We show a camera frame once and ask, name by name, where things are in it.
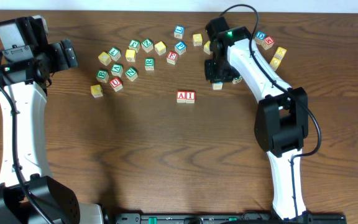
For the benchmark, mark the green N block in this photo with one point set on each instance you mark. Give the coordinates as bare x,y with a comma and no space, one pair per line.
131,73

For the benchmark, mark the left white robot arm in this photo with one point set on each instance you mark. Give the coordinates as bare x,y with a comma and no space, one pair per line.
28,192

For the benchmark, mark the green J block left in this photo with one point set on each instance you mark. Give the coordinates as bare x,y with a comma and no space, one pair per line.
134,45

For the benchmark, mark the blue 2 block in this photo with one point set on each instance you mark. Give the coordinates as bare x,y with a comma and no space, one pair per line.
217,86

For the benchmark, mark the yellow C block right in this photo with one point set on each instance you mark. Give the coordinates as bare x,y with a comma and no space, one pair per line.
275,63

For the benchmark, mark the blue P block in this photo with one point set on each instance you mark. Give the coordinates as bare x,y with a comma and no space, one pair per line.
180,47

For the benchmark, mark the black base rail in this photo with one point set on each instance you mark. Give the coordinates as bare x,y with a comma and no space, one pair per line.
250,217

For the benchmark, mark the yellow block beside T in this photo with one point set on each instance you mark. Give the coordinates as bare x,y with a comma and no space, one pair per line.
206,48

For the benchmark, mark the red I block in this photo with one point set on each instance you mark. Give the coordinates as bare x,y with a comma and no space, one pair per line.
190,97

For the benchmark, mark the blue D block right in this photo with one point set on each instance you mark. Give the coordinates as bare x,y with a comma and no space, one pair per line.
259,37

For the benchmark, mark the red A block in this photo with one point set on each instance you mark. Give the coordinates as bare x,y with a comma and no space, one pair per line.
181,96

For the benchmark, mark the green L block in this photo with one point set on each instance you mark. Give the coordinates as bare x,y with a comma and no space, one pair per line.
115,54

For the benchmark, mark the blue L block top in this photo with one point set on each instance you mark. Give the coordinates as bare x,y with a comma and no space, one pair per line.
179,32

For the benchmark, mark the yellow Q block left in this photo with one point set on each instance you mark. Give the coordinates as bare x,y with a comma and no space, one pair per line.
104,58

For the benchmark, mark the green Z block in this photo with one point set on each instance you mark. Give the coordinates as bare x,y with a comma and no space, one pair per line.
147,45

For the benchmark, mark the yellow block top centre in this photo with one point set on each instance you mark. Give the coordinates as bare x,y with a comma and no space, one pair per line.
197,39

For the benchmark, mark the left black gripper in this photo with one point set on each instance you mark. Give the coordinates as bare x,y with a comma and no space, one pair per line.
61,63

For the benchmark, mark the red M block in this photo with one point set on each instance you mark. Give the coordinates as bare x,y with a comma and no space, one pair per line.
267,43

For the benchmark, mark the green V block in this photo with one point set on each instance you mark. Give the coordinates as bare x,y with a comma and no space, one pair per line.
117,70

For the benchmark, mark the yellow block near Z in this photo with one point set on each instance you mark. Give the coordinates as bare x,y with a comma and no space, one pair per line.
160,48

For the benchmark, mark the yellow K block right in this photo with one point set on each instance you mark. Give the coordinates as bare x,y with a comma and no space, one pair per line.
280,53

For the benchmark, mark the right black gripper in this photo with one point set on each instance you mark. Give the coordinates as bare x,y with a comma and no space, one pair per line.
211,75

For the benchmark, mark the yellow block below J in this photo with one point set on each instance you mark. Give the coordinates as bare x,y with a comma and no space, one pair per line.
130,55

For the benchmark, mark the yellow K block left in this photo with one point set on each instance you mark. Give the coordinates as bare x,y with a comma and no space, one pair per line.
96,91

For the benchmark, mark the green J block right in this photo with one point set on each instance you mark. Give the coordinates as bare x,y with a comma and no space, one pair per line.
237,80

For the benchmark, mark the yellow k block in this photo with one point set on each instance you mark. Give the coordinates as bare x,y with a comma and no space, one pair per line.
280,53
96,91

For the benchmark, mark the red U block left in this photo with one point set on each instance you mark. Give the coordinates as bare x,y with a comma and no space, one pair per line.
116,84

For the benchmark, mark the green j block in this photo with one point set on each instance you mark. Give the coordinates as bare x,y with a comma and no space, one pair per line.
134,45
237,80

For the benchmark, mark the green R block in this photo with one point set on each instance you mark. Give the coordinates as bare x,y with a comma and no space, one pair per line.
149,64

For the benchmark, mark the green B block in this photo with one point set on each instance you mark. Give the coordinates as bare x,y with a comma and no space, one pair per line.
102,76

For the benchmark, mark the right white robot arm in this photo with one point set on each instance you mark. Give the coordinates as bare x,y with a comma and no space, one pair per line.
281,124

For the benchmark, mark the red E block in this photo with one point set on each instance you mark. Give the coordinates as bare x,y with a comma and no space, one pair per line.
172,57

